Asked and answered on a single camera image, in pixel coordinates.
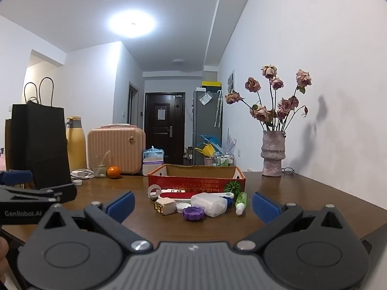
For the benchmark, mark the purple ridged cap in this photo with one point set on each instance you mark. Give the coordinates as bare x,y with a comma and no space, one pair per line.
193,214

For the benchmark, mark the white bottle cap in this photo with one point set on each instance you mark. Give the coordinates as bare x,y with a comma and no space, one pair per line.
183,207

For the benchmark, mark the grey refrigerator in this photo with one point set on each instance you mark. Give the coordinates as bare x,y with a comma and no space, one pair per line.
205,120

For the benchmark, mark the white tape roll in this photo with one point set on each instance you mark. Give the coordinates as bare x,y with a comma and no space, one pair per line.
154,191

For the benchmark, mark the blue plastic item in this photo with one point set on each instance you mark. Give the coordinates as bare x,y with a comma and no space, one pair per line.
211,140

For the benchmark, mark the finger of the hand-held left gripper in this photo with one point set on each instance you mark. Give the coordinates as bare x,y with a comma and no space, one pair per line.
15,177
60,192

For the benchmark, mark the person's left hand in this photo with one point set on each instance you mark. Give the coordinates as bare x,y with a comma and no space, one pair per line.
3,256

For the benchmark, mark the white and gold rectangular case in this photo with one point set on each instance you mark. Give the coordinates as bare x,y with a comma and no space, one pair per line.
165,207

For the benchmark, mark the eyeglasses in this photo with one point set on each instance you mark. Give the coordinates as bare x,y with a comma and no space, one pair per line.
287,170

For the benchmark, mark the dried pink roses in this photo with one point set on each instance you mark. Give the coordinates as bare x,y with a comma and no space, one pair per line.
261,113

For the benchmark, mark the blue ridged cap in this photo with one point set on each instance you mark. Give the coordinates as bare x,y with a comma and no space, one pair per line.
230,203

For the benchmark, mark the yellow and black box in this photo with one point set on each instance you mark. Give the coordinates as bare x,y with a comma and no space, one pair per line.
211,84

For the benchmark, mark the translucent white plastic bottle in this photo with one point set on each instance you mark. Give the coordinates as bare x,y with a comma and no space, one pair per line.
210,205

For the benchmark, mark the orange fruit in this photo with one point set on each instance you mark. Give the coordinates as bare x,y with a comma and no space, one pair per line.
114,172

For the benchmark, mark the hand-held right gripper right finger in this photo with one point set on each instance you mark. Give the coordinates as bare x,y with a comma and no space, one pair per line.
264,207

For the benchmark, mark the yellow watering can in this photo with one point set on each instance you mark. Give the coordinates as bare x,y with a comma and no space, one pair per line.
207,150

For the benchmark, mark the clear glass cup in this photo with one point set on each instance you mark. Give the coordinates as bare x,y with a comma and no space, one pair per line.
99,169

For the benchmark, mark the interior side door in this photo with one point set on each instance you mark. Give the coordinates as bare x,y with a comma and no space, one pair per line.
133,105

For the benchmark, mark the pale purple feather decoration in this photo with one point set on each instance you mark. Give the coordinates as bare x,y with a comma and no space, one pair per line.
230,142

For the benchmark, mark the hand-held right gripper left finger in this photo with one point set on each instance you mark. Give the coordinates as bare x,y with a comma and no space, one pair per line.
122,206

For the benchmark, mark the dark brown entrance door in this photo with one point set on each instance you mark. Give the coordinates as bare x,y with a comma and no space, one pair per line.
164,133

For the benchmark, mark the yellow thermos jug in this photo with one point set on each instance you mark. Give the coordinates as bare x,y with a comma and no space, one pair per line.
75,145

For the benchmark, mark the blue and purple tissue pack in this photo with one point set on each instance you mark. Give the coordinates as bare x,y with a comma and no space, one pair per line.
153,160

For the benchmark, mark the small hallway ceiling lamp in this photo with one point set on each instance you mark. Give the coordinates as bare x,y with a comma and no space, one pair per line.
178,62

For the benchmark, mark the white folded umbrella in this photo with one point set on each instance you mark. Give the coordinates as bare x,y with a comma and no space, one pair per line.
218,108

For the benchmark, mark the green spray bottle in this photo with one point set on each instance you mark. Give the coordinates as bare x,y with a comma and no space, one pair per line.
242,201

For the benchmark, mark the small white round lid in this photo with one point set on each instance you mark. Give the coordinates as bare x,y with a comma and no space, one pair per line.
77,182

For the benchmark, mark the round ceiling light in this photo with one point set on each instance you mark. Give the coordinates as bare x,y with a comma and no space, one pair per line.
132,24

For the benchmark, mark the red cardboard box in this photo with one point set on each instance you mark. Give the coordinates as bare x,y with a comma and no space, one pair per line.
196,184

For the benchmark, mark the black paper bag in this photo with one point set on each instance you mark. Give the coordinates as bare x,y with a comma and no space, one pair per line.
39,145

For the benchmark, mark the paper note on refrigerator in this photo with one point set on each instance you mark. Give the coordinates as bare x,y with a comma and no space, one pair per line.
205,99

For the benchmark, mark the pink ribbed suitcase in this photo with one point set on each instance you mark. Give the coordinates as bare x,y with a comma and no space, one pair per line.
118,148

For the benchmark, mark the pink textured vase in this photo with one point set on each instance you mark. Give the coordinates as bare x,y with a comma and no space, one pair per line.
273,154

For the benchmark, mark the red and white lint brush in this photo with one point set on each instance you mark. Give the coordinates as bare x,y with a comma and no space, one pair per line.
193,195

